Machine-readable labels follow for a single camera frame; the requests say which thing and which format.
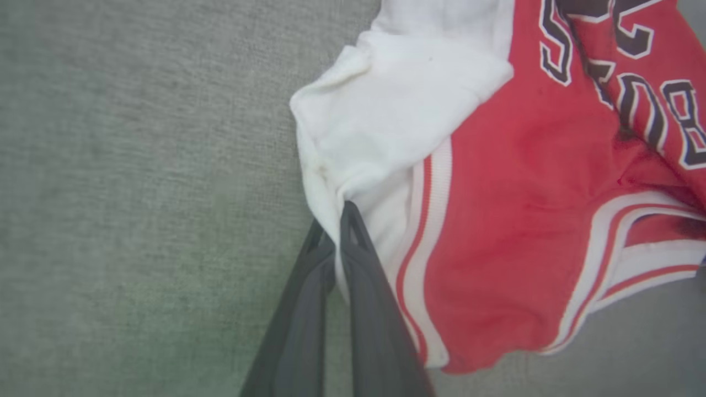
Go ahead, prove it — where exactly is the red and white basketball jersey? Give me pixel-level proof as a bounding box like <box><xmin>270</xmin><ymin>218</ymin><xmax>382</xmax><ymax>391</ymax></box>
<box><xmin>289</xmin><ymin>0</ymin><xmax>706</xmax><ymax>375</ymax></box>

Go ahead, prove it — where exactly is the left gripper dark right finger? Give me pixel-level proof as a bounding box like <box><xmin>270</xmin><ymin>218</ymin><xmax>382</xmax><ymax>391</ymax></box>
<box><xmin>339</xmin><ymin>201</ymin><xmax>435</xmax><ymax>397</ymax></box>

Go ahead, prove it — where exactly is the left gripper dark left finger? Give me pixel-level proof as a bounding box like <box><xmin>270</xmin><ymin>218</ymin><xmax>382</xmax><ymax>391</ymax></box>
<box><xmin>239</xmin><ymin>219</ymin><xmax>337</xmax><ymax>397</ymax></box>

